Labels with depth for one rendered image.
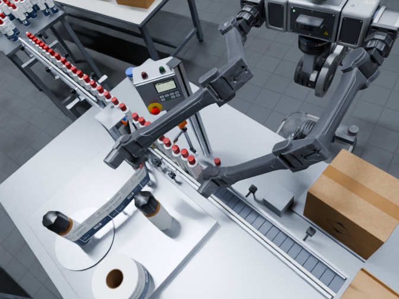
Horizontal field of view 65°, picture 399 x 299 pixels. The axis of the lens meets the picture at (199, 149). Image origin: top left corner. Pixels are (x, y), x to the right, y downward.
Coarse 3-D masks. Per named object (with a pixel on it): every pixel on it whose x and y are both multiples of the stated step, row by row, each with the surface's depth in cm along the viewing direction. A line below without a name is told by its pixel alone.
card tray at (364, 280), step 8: (360, 272) 128; (368, 272) 124; (360, 280) 126; (368, 280) 126; (376, 280) 124; (352, 288) 125; (360, 288) 125; (368, 288) 124; (376, 288) 124; (384, 288) 123; (344, 296) 125; (352, 296) 124; (360, 296) 123; (368, 296) 123; (376, 296) 122; (384, 296) 122; (392, 296) 121
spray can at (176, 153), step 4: (172, 148) 148; (176, 148) 147; (180, 148) 152; (172, 152) 152; (176, 152) 149; (176, 156) 150; (180, 156) 151; (176, 160) 154; (180, 160) 154; (180, 164) 157; (184, 164) 158; (184, 168) 161
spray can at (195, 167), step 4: (188, 156) 144; (192, 156) 143; (188, 160) 143; (192, 160) 142; (196, 160) 146; (188, 164) 146; (192, 164) 145; (196, 164) 146; (192, 168) 147; (196, 168) 147; (200, 168) 151; (192, 172) 150; (196, 172) 150; (200, 172) 152; (196, 176) 153; (196, 180) 159
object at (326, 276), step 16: (192, 176) 162; (224, 192) 153; (224, 208) 149; (240, 208) 147; (256, 224) 142; (272, 224) 140; (272, 240) 137; (288, 240) 135; (304, 256) 131; (320, 272) 127; (336, 288) 122
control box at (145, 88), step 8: (152, 64) 123; (160, 64) 122; (136, 72) 122; (152, 72) 120; (168, 72) 118; (136, 80) 120; (144, 80) 119; (152, 80) 119; (160, 80) 119; (176, 80) 121; (136, 88) 121; (144, 88) 121; (152, 88) 122; (176, 88) 124; (144, 96) 124; (152, 96) 125; (152, 104) 129; (160, 104) 130; (168, 104) 131; (176, 104) 132
